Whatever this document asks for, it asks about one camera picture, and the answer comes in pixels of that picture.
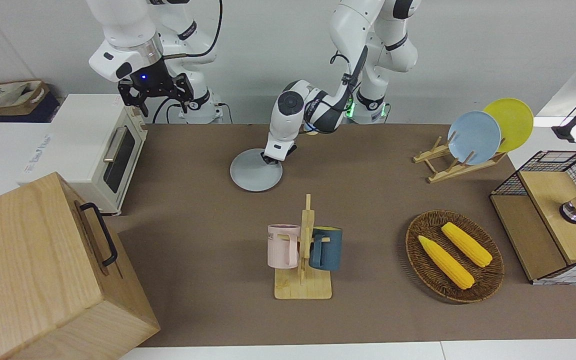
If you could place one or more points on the beige tote bag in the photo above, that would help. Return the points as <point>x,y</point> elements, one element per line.
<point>13,102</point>

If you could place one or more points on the light blue round plate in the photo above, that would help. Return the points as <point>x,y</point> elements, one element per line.
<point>473,137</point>

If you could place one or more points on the wooden cabinet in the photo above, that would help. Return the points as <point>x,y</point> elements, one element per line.
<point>28,280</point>

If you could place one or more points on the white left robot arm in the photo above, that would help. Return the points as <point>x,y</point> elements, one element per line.
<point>358,25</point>

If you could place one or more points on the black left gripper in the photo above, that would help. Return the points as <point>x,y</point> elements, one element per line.
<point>288,150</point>

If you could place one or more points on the wooden plate rack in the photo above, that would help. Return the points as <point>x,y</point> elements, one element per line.
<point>448,175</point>

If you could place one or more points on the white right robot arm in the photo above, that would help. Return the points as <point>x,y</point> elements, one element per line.
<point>123,30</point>

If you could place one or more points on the pink mug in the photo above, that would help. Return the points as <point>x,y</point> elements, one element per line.
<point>280,247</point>

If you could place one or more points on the dark blue mug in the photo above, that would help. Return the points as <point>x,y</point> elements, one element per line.
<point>330,250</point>

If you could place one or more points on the round wicker basket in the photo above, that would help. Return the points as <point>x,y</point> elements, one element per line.
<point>414,250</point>

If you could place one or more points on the yellow round plate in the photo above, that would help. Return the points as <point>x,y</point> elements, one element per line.
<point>515,120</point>

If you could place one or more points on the cream toaster oven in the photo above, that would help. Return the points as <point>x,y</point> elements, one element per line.
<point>83,140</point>

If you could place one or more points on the dark blue crate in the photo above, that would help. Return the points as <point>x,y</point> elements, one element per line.
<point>43,114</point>

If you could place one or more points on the wooden mug tree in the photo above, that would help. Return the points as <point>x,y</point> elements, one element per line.
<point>303,290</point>

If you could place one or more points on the long yellow corn cob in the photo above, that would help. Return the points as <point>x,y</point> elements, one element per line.
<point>445,262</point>

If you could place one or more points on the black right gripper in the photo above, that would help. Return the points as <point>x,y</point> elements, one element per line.
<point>150,80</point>

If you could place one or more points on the short yellow corn cob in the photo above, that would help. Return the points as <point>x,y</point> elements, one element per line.
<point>468,245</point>

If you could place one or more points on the gray round plate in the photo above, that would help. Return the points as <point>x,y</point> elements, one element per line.
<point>253,175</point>

